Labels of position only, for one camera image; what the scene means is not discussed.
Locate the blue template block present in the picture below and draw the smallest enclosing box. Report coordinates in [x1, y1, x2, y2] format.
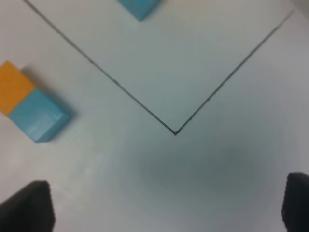
[118, 0, 161, 21]

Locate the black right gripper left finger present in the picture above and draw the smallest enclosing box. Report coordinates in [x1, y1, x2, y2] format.
[0, 180, 56, 232]

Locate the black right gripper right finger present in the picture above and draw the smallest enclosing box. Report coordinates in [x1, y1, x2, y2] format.
[281, 172, 309, 232]

